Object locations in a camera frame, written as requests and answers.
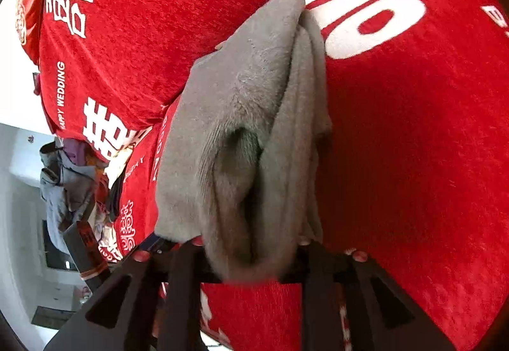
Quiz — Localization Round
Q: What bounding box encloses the red printed blanket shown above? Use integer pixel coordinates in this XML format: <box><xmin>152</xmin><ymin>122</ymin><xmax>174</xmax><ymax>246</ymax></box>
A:
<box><xmin>38</xmin><ymin>0</ymin><xmax>509</xmax><ymax>351</ymax></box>

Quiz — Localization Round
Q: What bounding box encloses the purple cloth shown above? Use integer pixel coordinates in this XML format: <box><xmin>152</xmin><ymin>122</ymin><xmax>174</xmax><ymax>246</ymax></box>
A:
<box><xmin>63</xmin><ymin>138</ymin><xmax>87</xmax><ymax>165</ymax></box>

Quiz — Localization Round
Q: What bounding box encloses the black wall screen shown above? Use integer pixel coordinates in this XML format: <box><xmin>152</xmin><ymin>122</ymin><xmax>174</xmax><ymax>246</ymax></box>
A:
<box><xmin>42</xmin><ymin>219</ymin><xmax>78</xmax><ymax>271</ymax></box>

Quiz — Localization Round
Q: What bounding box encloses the red satin pillow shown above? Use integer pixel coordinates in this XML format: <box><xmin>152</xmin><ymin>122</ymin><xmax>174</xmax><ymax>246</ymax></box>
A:
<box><xmin>15</xmin><ymin>0</ymin><xmax>54</xmax><ymax>66</ymax></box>

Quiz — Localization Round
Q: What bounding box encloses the grey-blue cloth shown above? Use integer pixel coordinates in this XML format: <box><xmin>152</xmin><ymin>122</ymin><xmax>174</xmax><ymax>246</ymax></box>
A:
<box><xmin>39</xmin><ymin>142</ymin><xmax>98</xmax><ymax>253</ymax></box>

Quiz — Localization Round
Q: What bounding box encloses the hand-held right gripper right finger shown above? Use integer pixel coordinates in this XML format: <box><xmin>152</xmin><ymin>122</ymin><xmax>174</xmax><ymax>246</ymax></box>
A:
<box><xmin>278</xmin><ymin>239</ymin><xmax>456</xmax><ymax>351</ymax></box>

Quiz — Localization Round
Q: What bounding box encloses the grey towel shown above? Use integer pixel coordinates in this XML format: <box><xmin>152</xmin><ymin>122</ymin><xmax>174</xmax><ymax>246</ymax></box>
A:
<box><xmin>154</xmin><ymin>0</ymin><xmax>334</xmax><ymax>285</ymax></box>

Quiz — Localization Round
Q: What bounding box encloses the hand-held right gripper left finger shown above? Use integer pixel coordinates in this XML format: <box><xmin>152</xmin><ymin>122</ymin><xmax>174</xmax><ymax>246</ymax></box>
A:
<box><xmin>44</xmin><ymin>237</ymin><xmax>208</xmax><ymax>351</ymax></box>

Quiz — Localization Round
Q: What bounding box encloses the cream cloth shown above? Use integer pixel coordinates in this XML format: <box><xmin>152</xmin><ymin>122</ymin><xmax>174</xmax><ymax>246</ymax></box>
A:
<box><xmin>104</xmin><ymin>147</ymin><xmax>135</xmax><ymax>189</ymax></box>

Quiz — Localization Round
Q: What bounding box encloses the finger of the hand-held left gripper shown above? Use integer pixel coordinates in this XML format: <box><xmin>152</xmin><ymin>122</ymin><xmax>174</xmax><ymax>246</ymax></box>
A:
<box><xmin>139</xmin><ymin>235</ymin><xmax>178</xmax><ymax>255</ymax></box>

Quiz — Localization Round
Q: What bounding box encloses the black cloth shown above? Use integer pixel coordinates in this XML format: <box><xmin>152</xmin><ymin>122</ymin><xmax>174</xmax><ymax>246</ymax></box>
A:
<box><xmin>108</xmin><ymin>175</ymin><xmax>125</xmax><ymax>217</ymax></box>

